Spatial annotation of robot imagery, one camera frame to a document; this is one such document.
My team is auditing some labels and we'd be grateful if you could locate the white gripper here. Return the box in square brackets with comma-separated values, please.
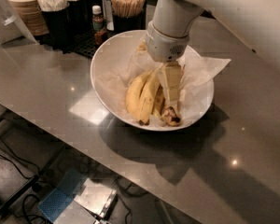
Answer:
[135, 21, 189, 112]

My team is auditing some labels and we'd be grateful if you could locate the bruised yellow banana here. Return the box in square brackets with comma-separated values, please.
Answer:
[161, 106, 181, 127]

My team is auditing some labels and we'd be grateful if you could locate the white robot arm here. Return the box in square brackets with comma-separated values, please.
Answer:
[146, 0, 280, 74]

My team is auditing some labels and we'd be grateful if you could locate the left yellow banana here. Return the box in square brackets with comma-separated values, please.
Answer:
[125, 71, 152, 119]

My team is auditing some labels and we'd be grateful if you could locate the white ceramic bowl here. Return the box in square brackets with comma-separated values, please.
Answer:
[91, 30, 215, 132]

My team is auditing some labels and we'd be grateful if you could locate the long yellow banana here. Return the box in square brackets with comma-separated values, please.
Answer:
[137, 71, 160, 125]

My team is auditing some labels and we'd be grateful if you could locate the middle yellow banana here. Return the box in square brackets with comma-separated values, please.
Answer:
[152, 86, 164, 118]

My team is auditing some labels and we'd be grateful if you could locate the white paper liner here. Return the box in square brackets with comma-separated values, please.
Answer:
[94, 37, 232, 128]

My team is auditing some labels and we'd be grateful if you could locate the black stir stick holder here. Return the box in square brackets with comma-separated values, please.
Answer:
[113, 11, 146, 33]

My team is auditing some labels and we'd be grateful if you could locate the wooden stir sticks bundle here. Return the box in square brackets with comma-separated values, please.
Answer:
[111, 0, 146, 18]

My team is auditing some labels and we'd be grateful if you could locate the small brown sauce bottle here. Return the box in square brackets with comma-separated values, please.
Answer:
[92, 5, 107, 46]

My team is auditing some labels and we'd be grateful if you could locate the black rubber mat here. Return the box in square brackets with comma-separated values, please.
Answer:
[36, 28, 101, 60]

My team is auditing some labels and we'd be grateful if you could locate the black container with napkins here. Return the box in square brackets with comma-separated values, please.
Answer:
[68, 0, 102, 35]

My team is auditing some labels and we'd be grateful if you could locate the black cup with packets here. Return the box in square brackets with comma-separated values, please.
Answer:
[37, 0, 71, 49]

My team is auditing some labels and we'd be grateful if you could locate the stack of brown cup sleeves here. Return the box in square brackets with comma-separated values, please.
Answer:
[9, 0, 49, 36]

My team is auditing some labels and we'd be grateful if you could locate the silver metal box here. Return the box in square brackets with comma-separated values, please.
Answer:
[54, 177, 119, 224]

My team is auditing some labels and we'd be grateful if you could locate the blue box on floor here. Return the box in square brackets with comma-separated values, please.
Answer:
[38, 170, 87, 223]

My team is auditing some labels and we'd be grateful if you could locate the black floor cable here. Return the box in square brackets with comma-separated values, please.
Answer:
[0, 128, 54, 224]

